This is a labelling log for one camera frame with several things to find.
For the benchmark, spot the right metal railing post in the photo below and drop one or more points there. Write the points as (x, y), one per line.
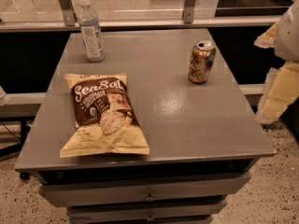
(188, 11)

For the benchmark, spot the clear plastic water bottle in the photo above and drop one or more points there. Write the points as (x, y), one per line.
(91, 33)

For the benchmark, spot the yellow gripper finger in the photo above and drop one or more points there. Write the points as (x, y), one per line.
(267, 39)
(281, 89)

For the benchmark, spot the grey lower drawer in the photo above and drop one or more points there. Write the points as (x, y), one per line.
(148, 213)

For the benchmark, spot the orange soda can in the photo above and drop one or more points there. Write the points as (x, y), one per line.
(202, 59)

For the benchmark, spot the metal railing post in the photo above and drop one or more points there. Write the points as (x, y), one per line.
(68, 12)
(188, 11)

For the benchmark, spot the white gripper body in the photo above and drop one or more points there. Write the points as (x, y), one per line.
(288, 36)

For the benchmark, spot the yellow sea salt chips bag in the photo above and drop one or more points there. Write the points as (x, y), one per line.
(104, 117)

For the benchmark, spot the metal railing frame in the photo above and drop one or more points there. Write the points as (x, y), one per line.
(234, 21)

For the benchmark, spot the grey upper drawer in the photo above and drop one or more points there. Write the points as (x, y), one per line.
(144, 190)

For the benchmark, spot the left metal railing post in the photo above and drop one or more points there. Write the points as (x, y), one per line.
(68, 12)

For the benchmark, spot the grey drawer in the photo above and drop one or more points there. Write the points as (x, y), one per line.
(148, 213)
(144, 190)

